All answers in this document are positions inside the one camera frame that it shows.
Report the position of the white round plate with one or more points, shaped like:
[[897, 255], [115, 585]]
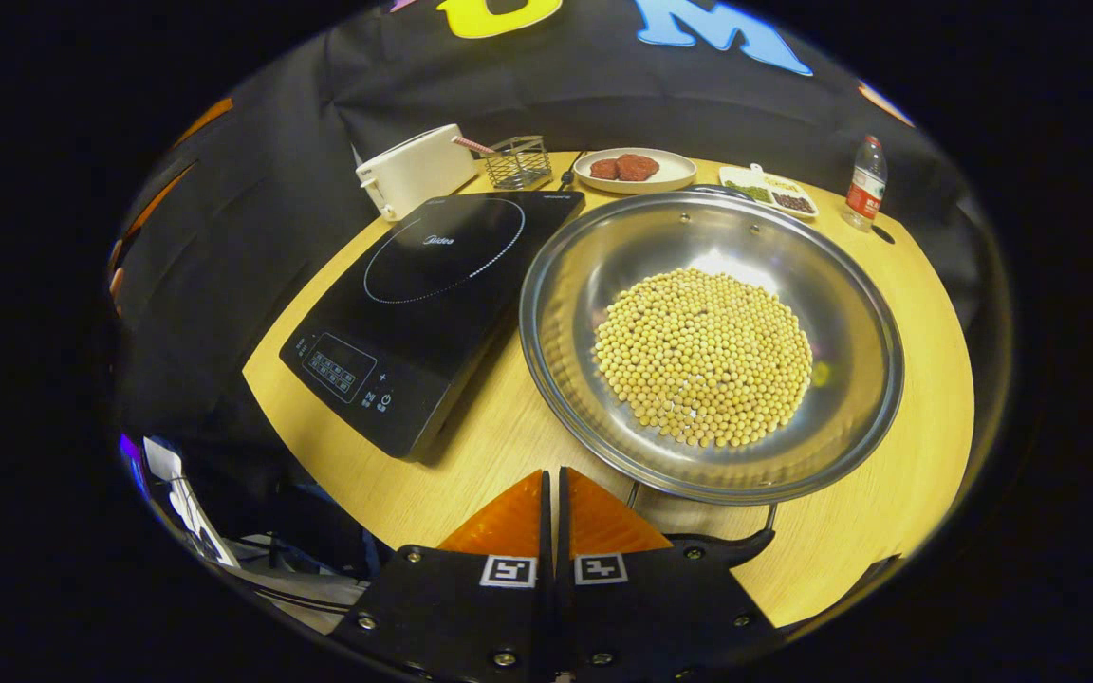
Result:
[[679, 171]]

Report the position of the black backdrop cloth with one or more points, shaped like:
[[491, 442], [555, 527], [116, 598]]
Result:
[[252, 237]]

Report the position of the white divided bean dish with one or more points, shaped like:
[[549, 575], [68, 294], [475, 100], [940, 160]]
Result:
[[769, 194]]

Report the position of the black induction cooktop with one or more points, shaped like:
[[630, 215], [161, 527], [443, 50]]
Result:
[[433, 313]]

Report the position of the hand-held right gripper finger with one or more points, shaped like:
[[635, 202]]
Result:
[[563, 536], [546, 531]]

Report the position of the clear plastic water bottle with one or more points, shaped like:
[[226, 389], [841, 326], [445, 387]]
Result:
[[864, 190]]

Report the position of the brown meat patty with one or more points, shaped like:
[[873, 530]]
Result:
[[639, 167], [603, 170]]

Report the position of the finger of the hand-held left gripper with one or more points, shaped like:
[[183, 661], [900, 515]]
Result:
[[205, 120], [159, 201]]

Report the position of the red white striped straw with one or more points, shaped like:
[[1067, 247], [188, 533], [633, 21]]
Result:
[[472, 144]]

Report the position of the pile of soybeans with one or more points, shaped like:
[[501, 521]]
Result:
[[703, 356]]

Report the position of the stainless steel pot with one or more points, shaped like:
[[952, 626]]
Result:
[[565, 313]]

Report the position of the white toaster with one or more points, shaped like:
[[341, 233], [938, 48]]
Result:
[[414, 171]]

